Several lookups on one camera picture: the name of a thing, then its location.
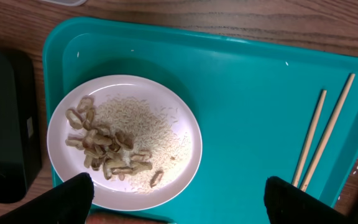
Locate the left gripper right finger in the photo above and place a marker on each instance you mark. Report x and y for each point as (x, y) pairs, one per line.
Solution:
(286, 204)

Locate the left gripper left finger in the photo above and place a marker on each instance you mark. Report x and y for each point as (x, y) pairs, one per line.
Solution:
(68, 202)

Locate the orange carrot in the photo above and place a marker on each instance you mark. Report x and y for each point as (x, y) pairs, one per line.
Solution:
(115, 218)

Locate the peanut shells pile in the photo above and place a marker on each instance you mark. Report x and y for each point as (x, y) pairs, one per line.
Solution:
(90, 141)

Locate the black plastic tray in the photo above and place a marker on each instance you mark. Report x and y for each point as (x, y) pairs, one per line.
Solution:
(20, 156)

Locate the right wooden chopstick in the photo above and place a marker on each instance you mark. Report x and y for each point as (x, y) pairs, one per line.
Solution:
(327, 132)

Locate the pink plate with food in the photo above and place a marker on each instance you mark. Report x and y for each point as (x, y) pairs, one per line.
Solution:
(120, 195)

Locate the teal serving tray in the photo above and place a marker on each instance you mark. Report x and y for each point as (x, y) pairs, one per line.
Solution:
(253, 103)

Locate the rice pile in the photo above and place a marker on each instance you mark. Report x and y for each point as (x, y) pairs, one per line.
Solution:
(145, 151)

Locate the clear plastic bin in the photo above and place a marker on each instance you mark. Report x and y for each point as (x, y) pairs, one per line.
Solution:
(70, 3)

